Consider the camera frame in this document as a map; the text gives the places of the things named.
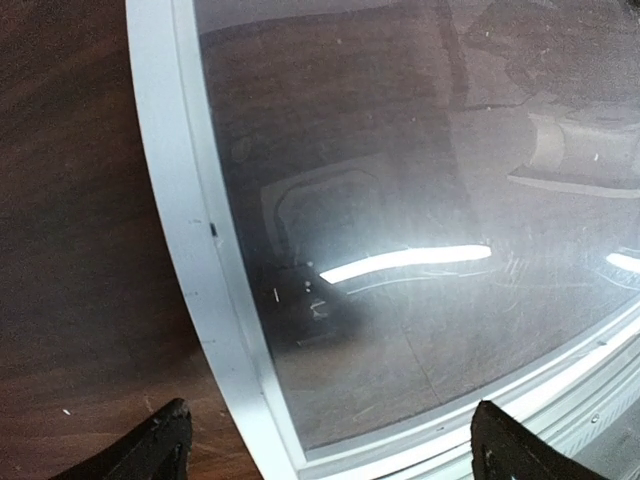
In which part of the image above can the clear acrylic sheet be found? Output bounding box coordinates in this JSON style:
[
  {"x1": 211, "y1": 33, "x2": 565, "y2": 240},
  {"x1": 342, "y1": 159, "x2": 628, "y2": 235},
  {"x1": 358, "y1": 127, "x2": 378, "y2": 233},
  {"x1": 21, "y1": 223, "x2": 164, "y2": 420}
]
[{"x1": 194, "y1": 1, "x2": 639, "y2": 451}]

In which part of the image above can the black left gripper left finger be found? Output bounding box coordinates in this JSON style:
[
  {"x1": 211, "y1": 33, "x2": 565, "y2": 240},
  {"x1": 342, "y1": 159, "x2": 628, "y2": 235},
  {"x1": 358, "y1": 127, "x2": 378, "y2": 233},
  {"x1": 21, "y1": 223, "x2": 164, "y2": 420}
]
[{"x1": 55, "y1": 398, "x2": 193, "y2": 479}]

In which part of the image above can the white picture frame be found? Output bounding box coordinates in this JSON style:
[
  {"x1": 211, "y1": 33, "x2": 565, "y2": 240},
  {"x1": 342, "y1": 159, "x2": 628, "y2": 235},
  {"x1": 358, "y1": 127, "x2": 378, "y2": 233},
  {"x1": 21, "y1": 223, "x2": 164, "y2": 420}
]
[{"x1": 126, "y1": 1, "x2": 639, "y2": 479}]

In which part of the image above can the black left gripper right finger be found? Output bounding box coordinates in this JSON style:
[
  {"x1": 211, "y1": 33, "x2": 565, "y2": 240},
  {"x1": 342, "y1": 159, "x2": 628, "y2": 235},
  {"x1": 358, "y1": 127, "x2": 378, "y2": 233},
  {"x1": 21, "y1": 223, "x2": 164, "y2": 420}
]
[{"x1": 471, "y1": 400, "x2": 601, "y2": 480}]

